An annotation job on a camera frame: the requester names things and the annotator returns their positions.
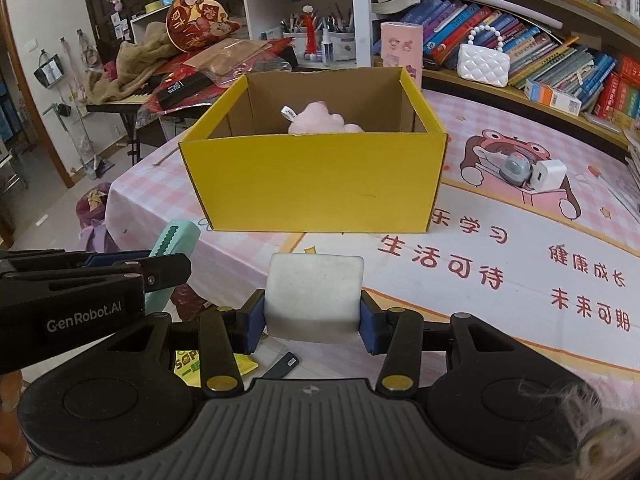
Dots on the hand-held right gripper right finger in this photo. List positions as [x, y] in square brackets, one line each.
[372, 327]

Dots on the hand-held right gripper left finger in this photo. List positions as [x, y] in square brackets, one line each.
[255, 322]

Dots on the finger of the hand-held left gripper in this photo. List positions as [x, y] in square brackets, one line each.
[115, 259]
[165, 267]

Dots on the mint green tape dispenser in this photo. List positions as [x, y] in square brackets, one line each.
[180, 240]

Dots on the white rectangular block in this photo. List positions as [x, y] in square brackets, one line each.
[315, 295]

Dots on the yellow cardboard box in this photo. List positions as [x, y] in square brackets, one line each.
[315, 185]

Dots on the purple cloth bag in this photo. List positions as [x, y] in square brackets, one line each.
[97, 230]

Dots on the yellow green packet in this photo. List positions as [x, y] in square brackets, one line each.
[245, 362]

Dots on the small black device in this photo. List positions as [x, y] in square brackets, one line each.
[280, 366]

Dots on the black folding stand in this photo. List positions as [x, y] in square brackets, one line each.
[125, 125]

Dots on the long black box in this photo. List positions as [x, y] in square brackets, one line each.
[182, 89]

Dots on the brown blanket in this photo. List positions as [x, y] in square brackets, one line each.
[135, 65]

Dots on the black hanging bag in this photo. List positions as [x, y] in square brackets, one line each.
[48, 72]

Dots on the pink plush toy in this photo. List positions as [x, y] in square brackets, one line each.
[322, 120]

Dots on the grey mini desk vacuum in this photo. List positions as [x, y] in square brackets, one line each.
[515, 167]

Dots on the pile of plastic bags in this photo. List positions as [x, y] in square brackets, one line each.
[225, 57]

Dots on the white charger adapter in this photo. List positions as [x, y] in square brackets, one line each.
[547, 175]

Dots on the fuzzy grey sleeve cuff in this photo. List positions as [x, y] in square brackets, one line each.
[590, 425]

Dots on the red paper figure decoration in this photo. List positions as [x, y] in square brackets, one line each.
[192, 15]

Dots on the wooden desk shelf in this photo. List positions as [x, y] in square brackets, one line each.
[525, 105]

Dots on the pink sticker pen holder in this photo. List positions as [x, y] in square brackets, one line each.
[400, 50]

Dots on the white shelf unit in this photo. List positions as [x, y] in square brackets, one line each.
[265, 5]

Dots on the pen cup with pens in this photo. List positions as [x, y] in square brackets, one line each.
[340, 35]

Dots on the blue orange white carton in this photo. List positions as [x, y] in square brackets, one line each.
[552, 97]

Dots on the row of books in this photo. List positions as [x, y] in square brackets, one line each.
[550, 55]

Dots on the white paper roll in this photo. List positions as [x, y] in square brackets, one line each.
[500, 5]

